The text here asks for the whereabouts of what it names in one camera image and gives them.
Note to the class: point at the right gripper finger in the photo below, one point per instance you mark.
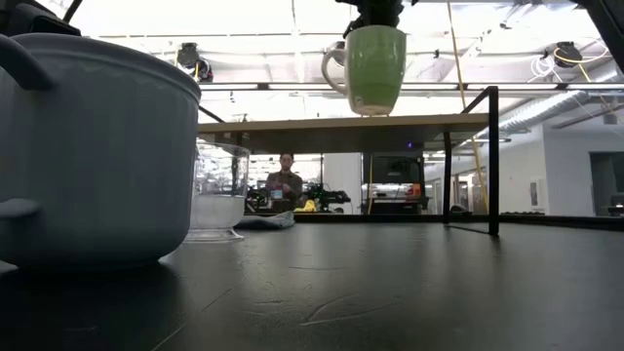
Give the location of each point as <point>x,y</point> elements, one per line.
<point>363,14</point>
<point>390,13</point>

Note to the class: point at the green and white mug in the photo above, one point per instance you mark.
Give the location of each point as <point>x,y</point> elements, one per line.
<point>375,68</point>

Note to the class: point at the grey mug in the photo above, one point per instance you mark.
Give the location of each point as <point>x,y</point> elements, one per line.
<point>97,146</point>

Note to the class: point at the clear plastic cup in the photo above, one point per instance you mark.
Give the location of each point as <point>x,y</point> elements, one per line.
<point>219,209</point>

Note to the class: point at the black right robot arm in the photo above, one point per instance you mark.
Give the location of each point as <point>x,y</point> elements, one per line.
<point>609,19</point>

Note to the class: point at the black background robot arm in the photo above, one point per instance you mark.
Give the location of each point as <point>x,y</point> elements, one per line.
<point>331,197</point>

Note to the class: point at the wooden shelf with black legs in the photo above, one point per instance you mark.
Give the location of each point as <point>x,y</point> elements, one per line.
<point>341,131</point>

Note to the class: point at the black equipment rack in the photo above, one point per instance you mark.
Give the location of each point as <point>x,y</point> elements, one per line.
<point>392,168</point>

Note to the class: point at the person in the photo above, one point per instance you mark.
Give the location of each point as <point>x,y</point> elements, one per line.
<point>285,183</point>

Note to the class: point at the yellow cloth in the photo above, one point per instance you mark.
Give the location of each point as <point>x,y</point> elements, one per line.
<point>306,207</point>

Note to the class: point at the blue cloth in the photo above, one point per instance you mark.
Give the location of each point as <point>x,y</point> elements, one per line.
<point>273,222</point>

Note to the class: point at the silver ventilation duct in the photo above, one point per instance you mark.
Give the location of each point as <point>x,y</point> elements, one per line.
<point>551,109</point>

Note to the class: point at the white wall box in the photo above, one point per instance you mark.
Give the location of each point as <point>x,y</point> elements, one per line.
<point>538,192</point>

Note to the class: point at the black aluminium table frame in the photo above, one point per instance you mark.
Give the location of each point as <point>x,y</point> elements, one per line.
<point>560,222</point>

